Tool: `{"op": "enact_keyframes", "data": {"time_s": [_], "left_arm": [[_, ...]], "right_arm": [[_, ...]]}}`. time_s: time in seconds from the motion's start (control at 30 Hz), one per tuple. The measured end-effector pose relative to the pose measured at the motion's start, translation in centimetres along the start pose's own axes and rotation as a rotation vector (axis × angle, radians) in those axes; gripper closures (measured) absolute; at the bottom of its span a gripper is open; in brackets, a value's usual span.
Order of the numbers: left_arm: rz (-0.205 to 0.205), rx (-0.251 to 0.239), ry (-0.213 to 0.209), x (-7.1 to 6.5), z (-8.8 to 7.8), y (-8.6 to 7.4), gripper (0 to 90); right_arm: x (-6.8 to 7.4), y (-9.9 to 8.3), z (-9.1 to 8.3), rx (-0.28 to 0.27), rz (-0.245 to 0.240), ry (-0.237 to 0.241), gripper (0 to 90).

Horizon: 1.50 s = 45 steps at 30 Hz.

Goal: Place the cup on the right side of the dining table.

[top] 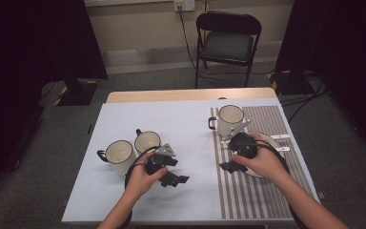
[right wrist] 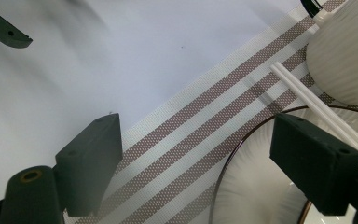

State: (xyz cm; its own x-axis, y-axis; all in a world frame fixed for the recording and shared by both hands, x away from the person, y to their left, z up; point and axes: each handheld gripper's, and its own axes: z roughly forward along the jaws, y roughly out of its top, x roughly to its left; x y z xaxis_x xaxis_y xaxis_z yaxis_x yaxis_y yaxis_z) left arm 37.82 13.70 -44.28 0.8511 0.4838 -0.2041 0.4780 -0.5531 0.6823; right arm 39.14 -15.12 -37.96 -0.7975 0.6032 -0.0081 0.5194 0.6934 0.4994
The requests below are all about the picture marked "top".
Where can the grey striped placemat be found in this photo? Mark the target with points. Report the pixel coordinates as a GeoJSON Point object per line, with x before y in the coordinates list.
{"type": "Point", "coordinates": [251, 203]}

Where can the light blue table mat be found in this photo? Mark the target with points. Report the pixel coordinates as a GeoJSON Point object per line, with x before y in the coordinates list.
{"type": "Point", "coordinates": [171, 117]}

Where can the black stand base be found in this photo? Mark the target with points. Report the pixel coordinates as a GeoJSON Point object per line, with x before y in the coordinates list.
{"type": "Point", "coordinates": [76, 92]}
{"type": "Point", "coordinates": [286, 82]}

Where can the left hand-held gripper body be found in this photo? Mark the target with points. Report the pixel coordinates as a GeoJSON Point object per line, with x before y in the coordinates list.
{"type": "Point", "coordinates": [165, 150]}

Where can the black folding chair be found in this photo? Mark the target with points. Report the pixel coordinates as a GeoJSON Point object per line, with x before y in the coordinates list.
{"type": "Point", "coordinates": [227, 46]}

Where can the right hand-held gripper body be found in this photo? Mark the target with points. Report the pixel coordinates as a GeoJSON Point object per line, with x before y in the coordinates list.
{"type": "Point", "coordinates": [244, 146]}

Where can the white wall socket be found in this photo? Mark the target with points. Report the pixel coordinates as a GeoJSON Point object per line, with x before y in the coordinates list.
{"type": "Point", "coordinates": [187, 4]}

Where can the white round plate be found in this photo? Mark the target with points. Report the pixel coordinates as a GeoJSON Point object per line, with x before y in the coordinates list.
{"type": "Point", "coordinates": [251, 173]}

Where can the white mug with black rim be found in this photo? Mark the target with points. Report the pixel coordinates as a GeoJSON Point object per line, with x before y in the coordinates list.
{"type": "Point", "coordinates": [120, 152]}
{"type": "Point", "coordinates": [146, 140]}
{"type": "Point", "coordinates": [230, 114]}

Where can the white bowl with dark rim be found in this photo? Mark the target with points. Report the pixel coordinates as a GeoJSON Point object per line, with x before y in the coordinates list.
{"type": "Point", "coordinates": [271, 140]}

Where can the black curtain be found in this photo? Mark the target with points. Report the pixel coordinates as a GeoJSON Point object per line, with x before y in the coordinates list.
{"type": "Point", "coordinates": [28, 47]}
{"type": "Point", "coordinates": [346, 47]}

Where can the person's left hand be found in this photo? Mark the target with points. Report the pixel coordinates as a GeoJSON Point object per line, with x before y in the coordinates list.
{"type": "Point", "coordinates": [139, 181]}

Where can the white ceramic spoon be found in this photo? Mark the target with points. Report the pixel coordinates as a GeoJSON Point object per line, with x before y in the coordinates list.
{"type": "Point", "coordinates": [284, 149]}

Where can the person's right hand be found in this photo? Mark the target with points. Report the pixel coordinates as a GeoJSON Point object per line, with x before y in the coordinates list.
{"type": "Point", "coordinates": [267, 165]}

